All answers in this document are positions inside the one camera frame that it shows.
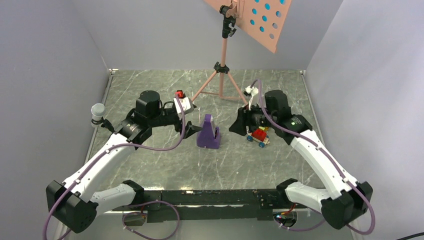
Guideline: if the pink music stand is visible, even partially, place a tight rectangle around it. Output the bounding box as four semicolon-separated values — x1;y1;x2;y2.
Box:
191;0;292;104

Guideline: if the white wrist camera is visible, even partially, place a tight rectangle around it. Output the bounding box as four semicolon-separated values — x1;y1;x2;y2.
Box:
243;85;260;110
173;90;195;116

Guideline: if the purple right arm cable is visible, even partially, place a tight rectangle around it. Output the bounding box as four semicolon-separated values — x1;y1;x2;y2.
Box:
249;78;377;235

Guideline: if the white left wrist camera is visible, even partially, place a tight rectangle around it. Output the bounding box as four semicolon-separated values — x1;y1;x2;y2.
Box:
173;90;195;116

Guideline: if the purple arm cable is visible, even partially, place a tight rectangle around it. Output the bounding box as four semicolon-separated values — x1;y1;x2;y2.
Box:
249;78;377;235
42;96;187;240

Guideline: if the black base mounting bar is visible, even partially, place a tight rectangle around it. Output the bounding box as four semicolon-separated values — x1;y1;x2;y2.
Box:
110;188;309;224

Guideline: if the aluminium frame rail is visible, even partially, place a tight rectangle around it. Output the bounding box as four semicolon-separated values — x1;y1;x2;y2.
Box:
52;189;364;240

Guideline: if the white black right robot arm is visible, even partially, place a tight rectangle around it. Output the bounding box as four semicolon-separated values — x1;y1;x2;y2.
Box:
229;86;375;234

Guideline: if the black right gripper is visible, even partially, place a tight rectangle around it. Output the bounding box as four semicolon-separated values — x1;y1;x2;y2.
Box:
229;100;277;136

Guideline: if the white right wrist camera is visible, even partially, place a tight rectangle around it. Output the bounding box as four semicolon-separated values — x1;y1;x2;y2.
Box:
243;85;260;110

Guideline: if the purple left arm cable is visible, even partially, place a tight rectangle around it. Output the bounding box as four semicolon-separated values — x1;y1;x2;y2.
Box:
42;96;187;240

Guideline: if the red wooden toy car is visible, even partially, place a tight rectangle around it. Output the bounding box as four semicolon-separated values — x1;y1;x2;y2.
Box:
246;126;270;148

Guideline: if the grey microphone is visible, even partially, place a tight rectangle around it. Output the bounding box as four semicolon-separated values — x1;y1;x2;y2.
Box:
90;103;108;128

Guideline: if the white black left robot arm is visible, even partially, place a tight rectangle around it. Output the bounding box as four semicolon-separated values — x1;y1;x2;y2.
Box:
46;90;201;233

